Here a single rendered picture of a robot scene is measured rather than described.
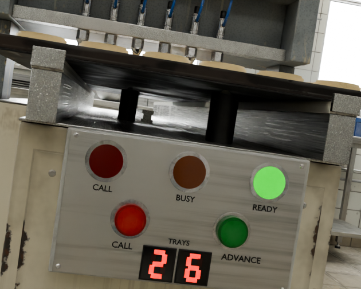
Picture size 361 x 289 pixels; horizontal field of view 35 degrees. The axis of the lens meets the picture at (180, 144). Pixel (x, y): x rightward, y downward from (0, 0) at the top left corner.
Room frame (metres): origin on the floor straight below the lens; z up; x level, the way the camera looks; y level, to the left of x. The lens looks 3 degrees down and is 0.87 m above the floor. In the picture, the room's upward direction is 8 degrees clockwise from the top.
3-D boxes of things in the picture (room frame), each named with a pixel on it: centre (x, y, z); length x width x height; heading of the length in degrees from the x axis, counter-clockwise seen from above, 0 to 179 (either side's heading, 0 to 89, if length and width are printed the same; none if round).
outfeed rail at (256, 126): (1.56, -0.01, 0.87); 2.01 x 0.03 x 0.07; 8
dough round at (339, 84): (0.62, -0.16, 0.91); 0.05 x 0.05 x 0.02
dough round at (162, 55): (0.59, 0.03, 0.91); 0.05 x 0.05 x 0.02
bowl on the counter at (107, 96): (3.96, 0.49, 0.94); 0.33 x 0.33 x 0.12
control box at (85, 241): (0.57, -0.01, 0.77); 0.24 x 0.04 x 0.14; 98
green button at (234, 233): (0.56, -0.06, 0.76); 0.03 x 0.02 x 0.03; 98
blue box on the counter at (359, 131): (4.19, -1.17, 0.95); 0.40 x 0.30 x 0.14; 102
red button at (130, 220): (0.54, 0.04, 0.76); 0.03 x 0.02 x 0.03; 98
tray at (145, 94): (1.54, 0.13, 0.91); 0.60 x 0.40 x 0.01; 8
